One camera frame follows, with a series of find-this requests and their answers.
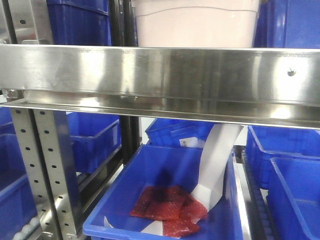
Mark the blue bin lower far left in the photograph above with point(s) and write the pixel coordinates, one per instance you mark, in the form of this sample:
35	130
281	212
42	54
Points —
17	206

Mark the white paper strip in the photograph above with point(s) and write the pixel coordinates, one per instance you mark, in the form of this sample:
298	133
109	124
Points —
213	161

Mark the white plastic storage bin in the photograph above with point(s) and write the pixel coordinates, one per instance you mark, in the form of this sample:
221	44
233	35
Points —
196	23

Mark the blue bin with red bags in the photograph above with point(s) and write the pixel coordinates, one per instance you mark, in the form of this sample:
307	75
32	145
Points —
162	167

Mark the blue bin lower left middle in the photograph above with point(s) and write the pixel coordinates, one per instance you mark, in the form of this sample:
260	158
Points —
94	137

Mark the blue bin lower right front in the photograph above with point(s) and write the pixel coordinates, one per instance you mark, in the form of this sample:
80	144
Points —
294	198

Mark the stainless steel shelf rail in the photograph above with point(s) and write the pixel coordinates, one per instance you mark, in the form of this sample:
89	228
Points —
251	86

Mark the blue bin lower right rear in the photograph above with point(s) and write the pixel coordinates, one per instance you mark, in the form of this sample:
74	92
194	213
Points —
265	142

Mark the blue bin upper right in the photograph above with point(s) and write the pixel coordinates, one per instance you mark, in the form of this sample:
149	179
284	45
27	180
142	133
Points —
293	24

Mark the perforated steel shelf upright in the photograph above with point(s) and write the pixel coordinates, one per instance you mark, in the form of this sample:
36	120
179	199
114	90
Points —
45	145

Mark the red bubble wrap bags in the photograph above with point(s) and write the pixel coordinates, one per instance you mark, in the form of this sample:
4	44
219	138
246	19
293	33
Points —
173	207

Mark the blue bin lower middle rear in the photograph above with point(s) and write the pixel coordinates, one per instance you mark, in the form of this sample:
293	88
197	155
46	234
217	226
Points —
178	133

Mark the blue bin upper left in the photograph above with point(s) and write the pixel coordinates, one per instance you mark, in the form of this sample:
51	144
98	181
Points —
80	22

